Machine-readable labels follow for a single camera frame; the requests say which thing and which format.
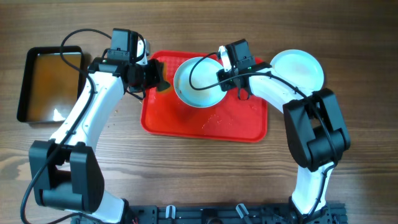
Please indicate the red plastic tray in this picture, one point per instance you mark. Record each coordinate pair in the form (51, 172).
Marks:
(232, 119)

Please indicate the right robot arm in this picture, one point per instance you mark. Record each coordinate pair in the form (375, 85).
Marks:
(316, 132)

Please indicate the black water basin tray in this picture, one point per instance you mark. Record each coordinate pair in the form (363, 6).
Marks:
(50, 87)

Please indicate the orange green sponge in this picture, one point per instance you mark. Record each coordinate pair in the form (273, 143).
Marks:
(163, 87)

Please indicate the white plate top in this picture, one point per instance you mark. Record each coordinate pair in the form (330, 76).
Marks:
(300, 69)

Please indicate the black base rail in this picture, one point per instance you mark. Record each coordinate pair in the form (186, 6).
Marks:
(260, 214)

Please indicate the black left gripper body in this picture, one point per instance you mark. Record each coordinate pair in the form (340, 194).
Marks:
(147, 76)

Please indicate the white plate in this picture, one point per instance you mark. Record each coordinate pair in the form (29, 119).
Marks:
(300, 69)
(203, 75)

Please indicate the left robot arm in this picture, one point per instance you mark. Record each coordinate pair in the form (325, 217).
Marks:
(65, 172)

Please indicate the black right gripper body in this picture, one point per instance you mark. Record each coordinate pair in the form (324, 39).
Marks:
(229, 83)

